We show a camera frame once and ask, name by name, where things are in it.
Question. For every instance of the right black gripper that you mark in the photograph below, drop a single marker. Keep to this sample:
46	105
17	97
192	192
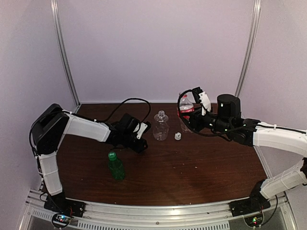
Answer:
195	119

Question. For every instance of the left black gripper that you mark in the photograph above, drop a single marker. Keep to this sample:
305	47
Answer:
139	148

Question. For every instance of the red label cola bottle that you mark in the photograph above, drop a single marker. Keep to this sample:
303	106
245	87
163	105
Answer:
185	107

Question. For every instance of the white bottle cap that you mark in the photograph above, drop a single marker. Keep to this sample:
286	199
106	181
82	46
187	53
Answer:
177	136

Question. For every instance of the clear wide plastic bottle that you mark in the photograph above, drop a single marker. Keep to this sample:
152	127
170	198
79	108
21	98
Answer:
160	127

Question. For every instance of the green bottle cap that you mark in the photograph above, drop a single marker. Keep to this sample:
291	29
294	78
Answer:
112	156

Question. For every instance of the green plastic bottle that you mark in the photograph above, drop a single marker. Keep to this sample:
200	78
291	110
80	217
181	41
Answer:
117	169

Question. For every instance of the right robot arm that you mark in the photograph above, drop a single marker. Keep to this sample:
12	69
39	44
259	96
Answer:
228	123

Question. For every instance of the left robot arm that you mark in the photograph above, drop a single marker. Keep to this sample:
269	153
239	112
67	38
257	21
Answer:
48	131

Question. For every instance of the left circuit board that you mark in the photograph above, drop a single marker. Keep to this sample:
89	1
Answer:
60	220

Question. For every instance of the circuit board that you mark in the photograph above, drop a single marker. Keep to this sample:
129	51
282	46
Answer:
254	221
60	220

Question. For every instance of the right circuit board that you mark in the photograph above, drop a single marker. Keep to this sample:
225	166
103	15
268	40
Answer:
254	221

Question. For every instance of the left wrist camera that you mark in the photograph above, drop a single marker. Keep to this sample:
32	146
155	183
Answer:
141	128

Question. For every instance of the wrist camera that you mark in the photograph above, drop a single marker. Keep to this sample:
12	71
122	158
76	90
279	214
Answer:
141	128
202	99

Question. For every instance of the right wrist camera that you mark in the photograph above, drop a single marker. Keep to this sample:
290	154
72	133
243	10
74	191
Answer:
202	99

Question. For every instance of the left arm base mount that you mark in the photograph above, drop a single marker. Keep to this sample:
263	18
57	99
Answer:
60	204

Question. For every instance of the aluminium front rail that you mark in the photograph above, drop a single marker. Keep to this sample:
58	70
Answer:
211	216

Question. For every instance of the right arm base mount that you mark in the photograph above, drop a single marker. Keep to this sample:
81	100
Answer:
254	203

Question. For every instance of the right corner aluminium post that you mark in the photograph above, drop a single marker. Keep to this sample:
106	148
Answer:
255	19

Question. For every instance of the corner aluminium post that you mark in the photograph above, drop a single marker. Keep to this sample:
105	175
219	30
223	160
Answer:
255	19
62	51

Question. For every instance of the left corner aluminium post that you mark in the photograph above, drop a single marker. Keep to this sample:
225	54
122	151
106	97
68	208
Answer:
62	51

